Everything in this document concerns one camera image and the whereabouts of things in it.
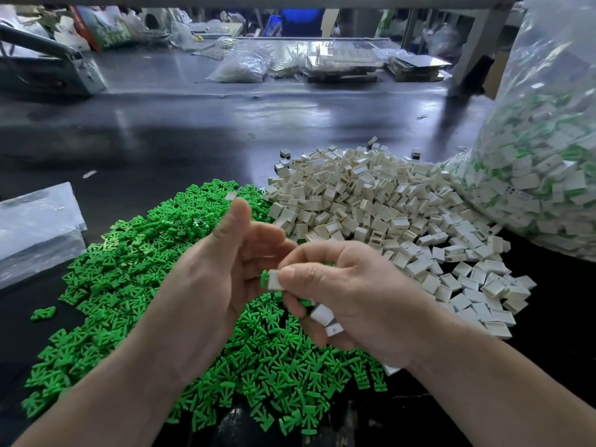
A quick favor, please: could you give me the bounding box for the person's left hand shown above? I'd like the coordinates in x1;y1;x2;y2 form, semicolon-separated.
140;199;299;387

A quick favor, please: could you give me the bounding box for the person's right hand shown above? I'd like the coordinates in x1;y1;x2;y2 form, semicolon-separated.
278;240;453;369

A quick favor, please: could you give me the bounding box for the green and white assembled part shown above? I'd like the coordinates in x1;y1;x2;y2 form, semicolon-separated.
260;269;285;293

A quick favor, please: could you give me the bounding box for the pile of green plastic clips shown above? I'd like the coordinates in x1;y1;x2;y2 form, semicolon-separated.
20;178;389;436

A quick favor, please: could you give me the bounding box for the pile of white plastic caps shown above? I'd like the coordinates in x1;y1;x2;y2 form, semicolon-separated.
267;142;538;376

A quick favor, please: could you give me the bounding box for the clear plastic bag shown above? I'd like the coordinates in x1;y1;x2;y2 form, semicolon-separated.
449;0;596;263

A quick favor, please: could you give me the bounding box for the person's right forearm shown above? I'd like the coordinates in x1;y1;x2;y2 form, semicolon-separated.
410;321;596;447

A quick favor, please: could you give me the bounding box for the person's left forearm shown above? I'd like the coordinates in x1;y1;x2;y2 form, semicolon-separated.
11;335;192;447

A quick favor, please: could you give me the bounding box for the small clear bag of parts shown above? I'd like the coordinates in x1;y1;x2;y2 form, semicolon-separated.
207;47;272;84

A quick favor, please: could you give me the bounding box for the stack of clear flat bags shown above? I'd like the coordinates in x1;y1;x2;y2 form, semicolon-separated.
0;181;88;291

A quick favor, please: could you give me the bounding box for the dark flat tray stack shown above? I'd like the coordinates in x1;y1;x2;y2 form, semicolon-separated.
386;53;453;82

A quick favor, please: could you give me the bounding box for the grey heat sealer machine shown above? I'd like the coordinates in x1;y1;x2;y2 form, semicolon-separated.
0;21;108;97

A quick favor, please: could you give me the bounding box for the blue crate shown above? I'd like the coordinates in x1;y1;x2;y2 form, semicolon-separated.
270;8;327;37

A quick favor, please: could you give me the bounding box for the grey metal horizontal bar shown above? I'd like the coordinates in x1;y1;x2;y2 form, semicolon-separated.
0;0;518;9

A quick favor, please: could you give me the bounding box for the grey metal slanted post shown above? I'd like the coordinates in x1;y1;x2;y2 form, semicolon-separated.
451;0;515;91

